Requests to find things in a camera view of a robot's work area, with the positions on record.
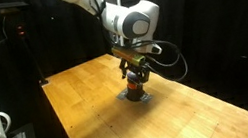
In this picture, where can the orange rubber band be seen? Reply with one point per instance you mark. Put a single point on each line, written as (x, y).
(133, 86)

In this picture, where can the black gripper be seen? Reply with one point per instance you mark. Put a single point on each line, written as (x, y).
(136, 69)

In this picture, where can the yellowish wrist camera box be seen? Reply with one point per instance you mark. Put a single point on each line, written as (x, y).
(128, 55)

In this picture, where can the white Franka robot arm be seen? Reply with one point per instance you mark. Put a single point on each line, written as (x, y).
(129, 20)

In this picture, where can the black camera stand pole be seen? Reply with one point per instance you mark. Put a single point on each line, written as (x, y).
(33, 54)

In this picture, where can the dark jar with purple lid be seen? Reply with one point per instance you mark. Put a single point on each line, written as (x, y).
(134, 92)

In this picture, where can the grey tape patch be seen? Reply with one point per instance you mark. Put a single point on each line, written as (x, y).
(145, 98)

